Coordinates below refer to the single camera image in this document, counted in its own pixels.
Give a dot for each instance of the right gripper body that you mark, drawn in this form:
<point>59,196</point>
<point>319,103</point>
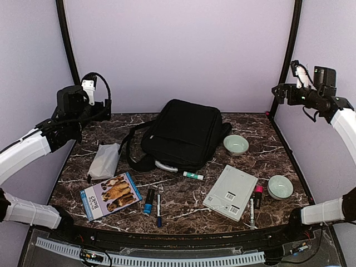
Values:
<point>293,99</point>

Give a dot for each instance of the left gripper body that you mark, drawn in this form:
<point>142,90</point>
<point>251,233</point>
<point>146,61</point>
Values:
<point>99,115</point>

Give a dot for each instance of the dog picture book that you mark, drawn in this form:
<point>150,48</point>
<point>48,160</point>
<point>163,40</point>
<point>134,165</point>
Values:
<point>109,196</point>

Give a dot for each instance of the black student backpack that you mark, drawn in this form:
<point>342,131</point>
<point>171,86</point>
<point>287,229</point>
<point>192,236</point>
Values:
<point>183,137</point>

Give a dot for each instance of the grey notebook with barcodes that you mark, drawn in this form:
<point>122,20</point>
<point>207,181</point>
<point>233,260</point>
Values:
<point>231,193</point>

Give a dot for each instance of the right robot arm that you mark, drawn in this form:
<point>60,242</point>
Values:
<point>319,93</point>

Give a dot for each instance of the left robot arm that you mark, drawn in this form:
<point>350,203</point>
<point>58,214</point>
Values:
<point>75,109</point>

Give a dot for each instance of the white tissue pack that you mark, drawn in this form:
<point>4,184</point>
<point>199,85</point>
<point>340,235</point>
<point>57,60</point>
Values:
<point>105,162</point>

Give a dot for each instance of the far celadon bowl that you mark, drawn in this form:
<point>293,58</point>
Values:
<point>236,145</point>

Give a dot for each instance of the celadon bowl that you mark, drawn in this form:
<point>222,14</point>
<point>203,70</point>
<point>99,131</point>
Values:
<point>280,187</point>
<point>236,145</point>

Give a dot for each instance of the near celadon bowl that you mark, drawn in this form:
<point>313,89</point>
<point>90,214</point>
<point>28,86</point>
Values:
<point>280,187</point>

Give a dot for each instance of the black pink highlighter marker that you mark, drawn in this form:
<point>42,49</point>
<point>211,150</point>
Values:
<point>258,196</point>

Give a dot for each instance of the blue capped pen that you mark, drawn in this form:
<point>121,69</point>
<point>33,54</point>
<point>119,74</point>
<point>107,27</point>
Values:
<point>159,219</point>

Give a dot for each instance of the black blue highlighter marker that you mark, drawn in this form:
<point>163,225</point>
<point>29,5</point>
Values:
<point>149,201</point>

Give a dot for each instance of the green white glue stick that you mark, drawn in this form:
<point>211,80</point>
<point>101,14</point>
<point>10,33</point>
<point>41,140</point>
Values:
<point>193,176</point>

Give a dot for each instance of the grey white pen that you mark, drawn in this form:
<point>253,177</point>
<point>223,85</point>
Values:
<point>252,219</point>

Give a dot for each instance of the small circuit board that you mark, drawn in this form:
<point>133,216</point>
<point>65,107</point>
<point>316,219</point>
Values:
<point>89,257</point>

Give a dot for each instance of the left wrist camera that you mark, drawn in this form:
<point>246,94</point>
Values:
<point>89,86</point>

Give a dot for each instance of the right black frame post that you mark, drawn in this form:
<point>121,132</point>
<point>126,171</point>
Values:
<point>291,40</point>

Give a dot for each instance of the black frame post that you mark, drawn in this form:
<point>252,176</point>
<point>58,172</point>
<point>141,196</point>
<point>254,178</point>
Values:
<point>61,14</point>
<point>291,40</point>

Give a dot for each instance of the left black frame post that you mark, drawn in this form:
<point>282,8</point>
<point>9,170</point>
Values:
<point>61,14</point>

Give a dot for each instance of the white slotted cable duct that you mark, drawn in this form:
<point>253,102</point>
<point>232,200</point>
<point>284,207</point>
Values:
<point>146,257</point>

